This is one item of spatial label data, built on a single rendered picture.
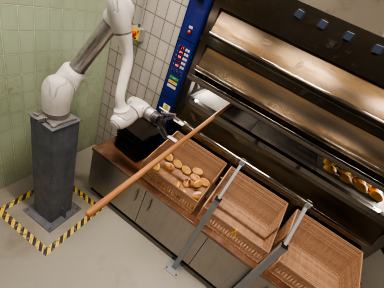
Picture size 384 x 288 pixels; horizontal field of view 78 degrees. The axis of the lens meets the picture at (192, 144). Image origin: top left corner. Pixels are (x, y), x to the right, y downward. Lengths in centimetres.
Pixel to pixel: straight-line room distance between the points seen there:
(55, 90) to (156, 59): 92
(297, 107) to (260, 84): 30
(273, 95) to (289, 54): 28
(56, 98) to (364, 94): 184
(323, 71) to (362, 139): 52
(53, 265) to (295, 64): 224
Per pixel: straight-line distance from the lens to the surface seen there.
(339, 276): 242
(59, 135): 171
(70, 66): 175
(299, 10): 175
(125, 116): 149
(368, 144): 191
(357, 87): 180
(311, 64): 177
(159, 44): 214
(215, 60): 191
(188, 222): 189
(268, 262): 175
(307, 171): 199
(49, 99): 161
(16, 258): 229
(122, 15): 141
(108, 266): 222
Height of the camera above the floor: 202
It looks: 34 degrees down
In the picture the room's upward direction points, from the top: 24 degrees clockwise
